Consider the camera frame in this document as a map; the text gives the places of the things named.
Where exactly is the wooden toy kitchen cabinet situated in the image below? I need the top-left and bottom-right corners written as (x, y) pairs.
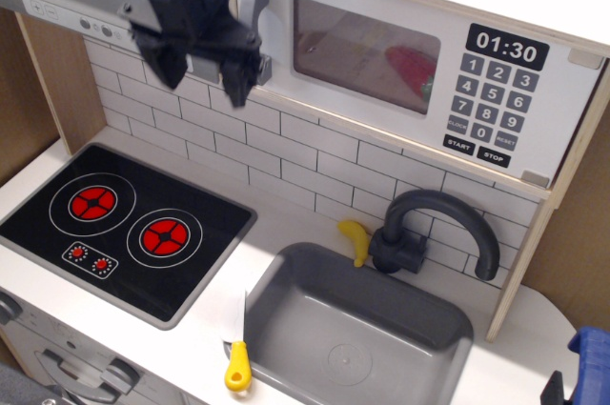
top-left (0, 0), bottom-right (610, 343)

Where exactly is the blue plastic object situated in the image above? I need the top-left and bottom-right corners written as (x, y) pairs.
top-left (568, 326), bottom-right (609, 405)

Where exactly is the grey toy oven door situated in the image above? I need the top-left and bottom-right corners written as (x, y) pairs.
top-left (1, 310), bottom-right (189, 404)

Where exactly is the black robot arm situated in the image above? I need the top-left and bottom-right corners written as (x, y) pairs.
top-left (121, 0), bottom-right (271, 108)

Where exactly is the black object bottom right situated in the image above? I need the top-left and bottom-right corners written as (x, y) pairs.
top-left (539, 371), bottom-right (566, 405)

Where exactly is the black toy stove top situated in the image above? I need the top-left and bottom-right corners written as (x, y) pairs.
top-left (1, 144), bottom-right (256, 330)

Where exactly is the yellow handled toy knife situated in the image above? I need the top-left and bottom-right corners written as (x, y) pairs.
top-left (220, 289), bottom-right (252, 393)

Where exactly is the grey toy sink basin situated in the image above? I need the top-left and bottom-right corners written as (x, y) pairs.
top-left (245, 243), bottom-right (474, 404)

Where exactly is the dark grey toy faucet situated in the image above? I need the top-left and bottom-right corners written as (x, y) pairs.
top-left (367, 189), bottom-right (501, 282)

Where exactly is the yellow toy banana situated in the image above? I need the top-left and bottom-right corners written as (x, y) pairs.
top-left (336, 220), bottom-right (370, 268)

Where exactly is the white toy microwave door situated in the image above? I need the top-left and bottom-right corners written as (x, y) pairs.
top-left (258, 0), bottom-right (604, 188)

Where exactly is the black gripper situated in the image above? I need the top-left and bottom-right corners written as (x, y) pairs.
top-left (131, 0), bottom-right (263, 108)

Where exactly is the red toy chili pepper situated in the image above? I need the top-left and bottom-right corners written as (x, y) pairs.
top-left (384, 46), bottom-right (437, 102)

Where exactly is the grey oven knob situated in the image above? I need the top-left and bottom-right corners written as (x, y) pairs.
top-left (0, 292), bottom-right (23, 326)

